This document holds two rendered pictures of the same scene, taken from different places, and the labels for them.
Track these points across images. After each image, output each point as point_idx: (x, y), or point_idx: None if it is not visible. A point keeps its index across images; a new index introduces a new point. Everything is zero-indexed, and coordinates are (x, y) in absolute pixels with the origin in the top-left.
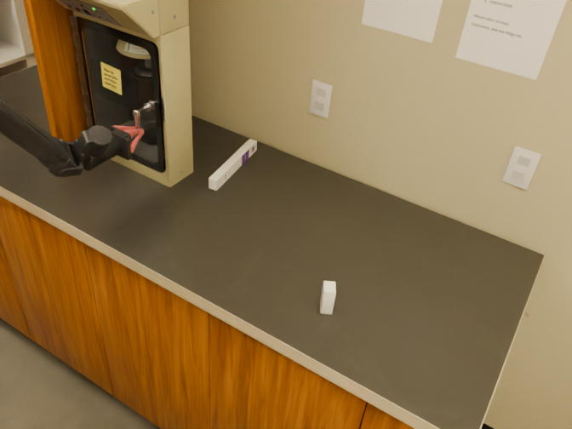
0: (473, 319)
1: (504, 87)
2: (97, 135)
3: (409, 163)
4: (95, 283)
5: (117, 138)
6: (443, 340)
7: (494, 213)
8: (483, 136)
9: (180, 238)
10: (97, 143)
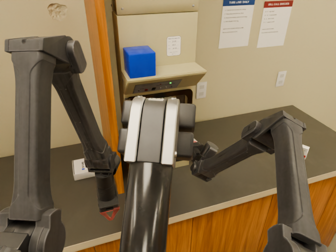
0: (319, 131)
1: (273, 52)
2: (213, 146)
3: (241, 98)
4: (194, 237)
5: (196, 147)
6: (328, 141)
7: (272, 100)
8: (267, 73)
9: (233, 176)
10: (218, 149)
